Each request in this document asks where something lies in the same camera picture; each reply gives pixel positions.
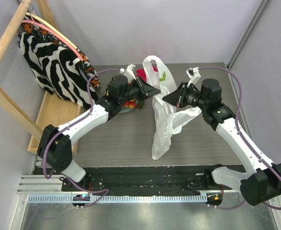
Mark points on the red yellow strawberry bunch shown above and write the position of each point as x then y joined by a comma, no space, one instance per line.
130,104

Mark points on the pink clothes hanger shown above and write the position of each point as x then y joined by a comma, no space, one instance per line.
58,36

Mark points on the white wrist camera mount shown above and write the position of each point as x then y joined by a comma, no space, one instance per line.
128,72
194,75

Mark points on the folded red cloth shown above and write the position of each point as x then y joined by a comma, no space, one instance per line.
141,73

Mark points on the zebra pattern black white garment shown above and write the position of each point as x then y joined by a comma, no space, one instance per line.
59,71

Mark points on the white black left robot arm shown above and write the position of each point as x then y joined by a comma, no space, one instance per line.
55,147

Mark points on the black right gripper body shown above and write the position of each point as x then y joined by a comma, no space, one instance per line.
182,95

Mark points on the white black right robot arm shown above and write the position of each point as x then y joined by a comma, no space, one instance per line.
261,180

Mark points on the aluminium corner frame profile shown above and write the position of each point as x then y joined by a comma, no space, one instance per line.
264,4

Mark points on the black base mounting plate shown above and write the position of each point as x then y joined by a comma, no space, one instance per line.
149,181

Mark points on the aluminium cable duct rail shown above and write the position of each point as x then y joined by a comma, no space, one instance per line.
81,198

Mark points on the camouflage orange black garment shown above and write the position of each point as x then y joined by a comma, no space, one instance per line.
39,32

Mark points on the grey glass plate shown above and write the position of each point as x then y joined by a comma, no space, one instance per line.
125,110

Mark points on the wooden clothes rack frame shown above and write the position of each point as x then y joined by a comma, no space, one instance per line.
18,81

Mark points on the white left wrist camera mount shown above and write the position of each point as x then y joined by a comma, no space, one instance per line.
128,72

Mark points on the white lemon print plastic bag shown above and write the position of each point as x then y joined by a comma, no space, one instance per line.
168,121

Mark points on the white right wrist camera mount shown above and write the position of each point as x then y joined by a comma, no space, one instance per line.
194,75

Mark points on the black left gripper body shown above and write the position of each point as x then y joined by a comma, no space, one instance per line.
134,90

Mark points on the cream clothes hanger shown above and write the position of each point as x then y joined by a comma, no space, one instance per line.
51,27

